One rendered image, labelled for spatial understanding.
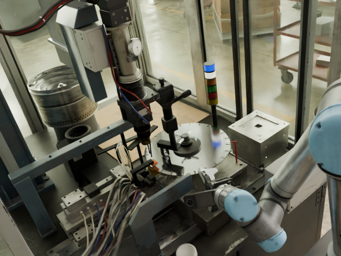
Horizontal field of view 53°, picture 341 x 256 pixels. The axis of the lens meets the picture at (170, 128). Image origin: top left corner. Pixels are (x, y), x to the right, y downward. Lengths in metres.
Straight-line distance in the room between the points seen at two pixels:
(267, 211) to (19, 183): 0.81
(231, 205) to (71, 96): 1.05
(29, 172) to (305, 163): 0.89
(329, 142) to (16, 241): 0.68
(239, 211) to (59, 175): 1.04
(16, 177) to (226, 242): 0.75
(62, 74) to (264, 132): 1.10
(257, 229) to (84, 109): 1.10
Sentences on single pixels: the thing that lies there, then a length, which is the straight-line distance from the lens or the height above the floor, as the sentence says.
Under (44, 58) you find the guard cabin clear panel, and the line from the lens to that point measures 2.09.
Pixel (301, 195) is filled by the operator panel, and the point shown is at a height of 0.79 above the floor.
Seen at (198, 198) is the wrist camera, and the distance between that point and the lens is 1.06.
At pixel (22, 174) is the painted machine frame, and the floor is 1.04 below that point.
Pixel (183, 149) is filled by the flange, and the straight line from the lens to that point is 1.28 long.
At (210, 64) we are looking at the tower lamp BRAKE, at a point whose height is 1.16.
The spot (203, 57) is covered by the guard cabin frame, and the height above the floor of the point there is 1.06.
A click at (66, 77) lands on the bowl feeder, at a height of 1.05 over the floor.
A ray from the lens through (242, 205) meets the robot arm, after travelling 0.88.
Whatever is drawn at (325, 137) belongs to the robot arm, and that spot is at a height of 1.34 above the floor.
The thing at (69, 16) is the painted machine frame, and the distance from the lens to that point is 1.09.
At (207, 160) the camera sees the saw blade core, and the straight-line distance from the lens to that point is 1.23.
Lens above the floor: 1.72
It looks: 33 degrees down
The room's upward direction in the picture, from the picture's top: 11 degrees counter-clockwise
